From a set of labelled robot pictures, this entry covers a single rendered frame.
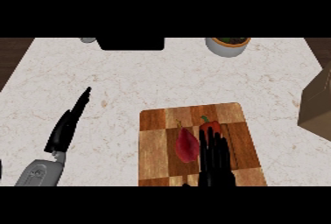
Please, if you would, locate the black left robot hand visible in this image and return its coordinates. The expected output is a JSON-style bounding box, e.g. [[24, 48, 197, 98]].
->
[[45, 86, 94, 154]]

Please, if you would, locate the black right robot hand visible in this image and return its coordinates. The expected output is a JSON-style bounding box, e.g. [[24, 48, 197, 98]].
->
[[181, 126, 238, 187]]

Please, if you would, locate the red pear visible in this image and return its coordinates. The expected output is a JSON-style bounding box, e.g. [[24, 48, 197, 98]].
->
[[173, 119, 203, 164]]

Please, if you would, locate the checkered wooden cutting board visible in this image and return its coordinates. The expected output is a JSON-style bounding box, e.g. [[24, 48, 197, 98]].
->
[[138, 101, 269, 187]]

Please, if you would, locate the brown cardboard box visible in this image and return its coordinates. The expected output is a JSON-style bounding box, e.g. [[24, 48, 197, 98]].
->
[[297, 61, 331, 142]]

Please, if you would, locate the red bell pepper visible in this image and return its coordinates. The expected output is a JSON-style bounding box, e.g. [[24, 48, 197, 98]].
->
[[198, 115, 224, 146]]

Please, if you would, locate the black flat appliance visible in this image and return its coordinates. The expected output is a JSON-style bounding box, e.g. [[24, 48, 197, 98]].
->
[[95, 37, 166, 52]]

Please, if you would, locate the white plant pot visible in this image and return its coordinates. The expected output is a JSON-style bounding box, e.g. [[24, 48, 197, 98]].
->
[[204, 37, 253, 59]]

